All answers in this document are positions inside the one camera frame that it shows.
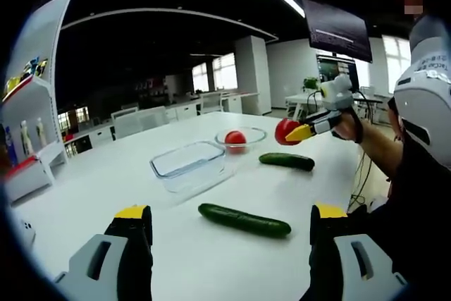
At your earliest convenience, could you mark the white low cabinet row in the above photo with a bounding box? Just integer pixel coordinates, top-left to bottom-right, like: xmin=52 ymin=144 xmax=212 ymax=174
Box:
xmin=63 ymin=103 xmax=198 ymax=159

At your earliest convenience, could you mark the green potted plant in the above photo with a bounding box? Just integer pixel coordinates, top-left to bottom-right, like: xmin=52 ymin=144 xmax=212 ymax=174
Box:
xmin=302 ymin=75 xmax=320 ymax=92

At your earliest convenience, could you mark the round glass storage container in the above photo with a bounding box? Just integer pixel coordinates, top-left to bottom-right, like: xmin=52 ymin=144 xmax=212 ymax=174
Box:
xmin=214 ymin=126 xmax=268 ymax=156

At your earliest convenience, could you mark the computer monitor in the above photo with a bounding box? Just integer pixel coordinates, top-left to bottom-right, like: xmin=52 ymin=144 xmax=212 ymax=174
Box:
xmin=316 ymin=54 xmax=360 ymax=92

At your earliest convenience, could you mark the white chest-worn device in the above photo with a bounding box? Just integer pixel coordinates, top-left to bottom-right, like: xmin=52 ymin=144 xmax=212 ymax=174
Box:
xmin=393 ymin=15 xmax=451 ymax=171

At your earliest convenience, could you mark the white table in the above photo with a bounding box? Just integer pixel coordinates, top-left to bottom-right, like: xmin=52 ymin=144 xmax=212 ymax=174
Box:
xmin=10 ymin=110 xmax=364 ymax=301

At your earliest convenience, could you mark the row of drink bottles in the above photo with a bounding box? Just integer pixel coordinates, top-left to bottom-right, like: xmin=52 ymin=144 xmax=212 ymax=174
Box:
xmin=0 ymin=117 xmax=49 ymax=168

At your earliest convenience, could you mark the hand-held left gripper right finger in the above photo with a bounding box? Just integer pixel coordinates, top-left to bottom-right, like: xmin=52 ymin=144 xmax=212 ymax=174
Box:
xmin=299 ymin=203 xmax=409 ymax=301

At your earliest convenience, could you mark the black cable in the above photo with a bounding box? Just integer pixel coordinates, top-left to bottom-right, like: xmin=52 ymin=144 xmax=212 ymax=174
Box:
xmin=347 ymin=89 xmax=376 ymax=207

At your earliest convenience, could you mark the white display shelf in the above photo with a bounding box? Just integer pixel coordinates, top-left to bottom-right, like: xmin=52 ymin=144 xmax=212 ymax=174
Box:
xmin=0 ymin=0 xmax=73 ymax=203

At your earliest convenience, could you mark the white mesh chair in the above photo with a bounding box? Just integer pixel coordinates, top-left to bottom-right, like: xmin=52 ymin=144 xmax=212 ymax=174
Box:
xmin=136 ymin=105 xmax=170 ymax=132
xmin=199 ymin=92 xmax=223 ymax=115

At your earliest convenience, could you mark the person's right hand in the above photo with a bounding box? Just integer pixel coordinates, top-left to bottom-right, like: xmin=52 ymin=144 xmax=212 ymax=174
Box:
xmin=330 ymin=109 xmax=364 ymax=144

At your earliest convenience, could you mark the red tomato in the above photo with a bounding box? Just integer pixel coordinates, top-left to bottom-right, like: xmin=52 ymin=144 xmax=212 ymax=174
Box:
xmin=224 ymin=130 xmax=247 ymax=154
xmin=274 ymin=118 xmax=301 ymax=146

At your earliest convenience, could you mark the row of snack packets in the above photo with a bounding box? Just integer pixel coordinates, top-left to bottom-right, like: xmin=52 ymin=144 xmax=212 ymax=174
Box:
xmin=4 ymin=56 xmax=49 ymax=93

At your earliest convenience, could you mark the large black wall screen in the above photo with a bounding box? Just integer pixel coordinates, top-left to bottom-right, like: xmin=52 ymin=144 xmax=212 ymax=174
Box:
xmin=302 ymin=0 xmax=373 ymax=64

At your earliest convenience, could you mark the rectangular glass storage container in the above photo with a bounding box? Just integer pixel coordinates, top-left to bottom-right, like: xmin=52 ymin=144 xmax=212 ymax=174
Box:
xmin=149 ymin=141 xmax=233 ymax=195

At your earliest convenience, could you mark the white office desk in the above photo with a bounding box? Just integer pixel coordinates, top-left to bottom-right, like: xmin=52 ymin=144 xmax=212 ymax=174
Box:
xmin=284 ymin=92 xmax=388 ymax=122

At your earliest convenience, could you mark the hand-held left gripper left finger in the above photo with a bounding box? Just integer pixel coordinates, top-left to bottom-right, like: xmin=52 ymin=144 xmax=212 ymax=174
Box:
xmin=52 ymin=204 xmax=154 ymax=301

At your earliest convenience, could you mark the bright window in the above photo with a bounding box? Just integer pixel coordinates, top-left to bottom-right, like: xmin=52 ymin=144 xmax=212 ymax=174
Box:
xmin=382 ymin=35 xmax=413 ymax=94
xmin=192 ymin=52 xmax=237 ymax=92

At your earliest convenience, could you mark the green cucumber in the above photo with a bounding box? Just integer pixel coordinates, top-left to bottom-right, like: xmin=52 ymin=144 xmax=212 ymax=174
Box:
xmin=197 ymin=203 xmax=292 ymax=238
xmin=259 ymin=152 xmax=315 ymax=172

